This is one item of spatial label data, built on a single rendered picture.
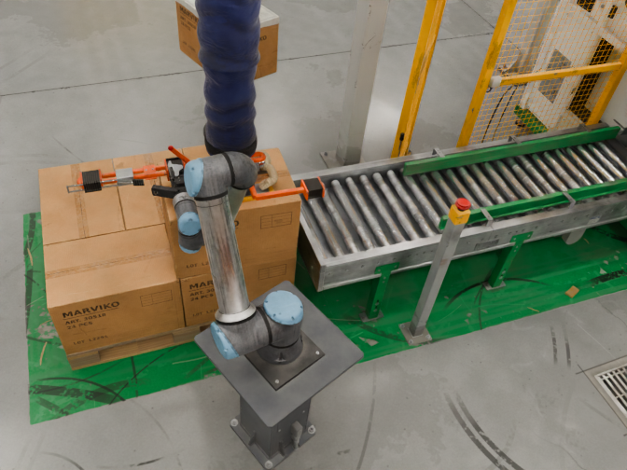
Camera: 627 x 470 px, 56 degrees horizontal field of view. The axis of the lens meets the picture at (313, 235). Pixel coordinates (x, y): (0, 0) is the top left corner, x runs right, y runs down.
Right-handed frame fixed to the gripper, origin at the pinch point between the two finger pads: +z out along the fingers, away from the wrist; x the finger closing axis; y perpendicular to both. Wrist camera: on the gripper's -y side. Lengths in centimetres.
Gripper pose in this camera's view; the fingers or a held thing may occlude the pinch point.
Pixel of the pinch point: (169, 169)
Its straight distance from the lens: 264.9
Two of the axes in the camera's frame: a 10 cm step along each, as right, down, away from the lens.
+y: 9.4, -1.9, 2.9
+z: -3.3, -7.1, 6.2
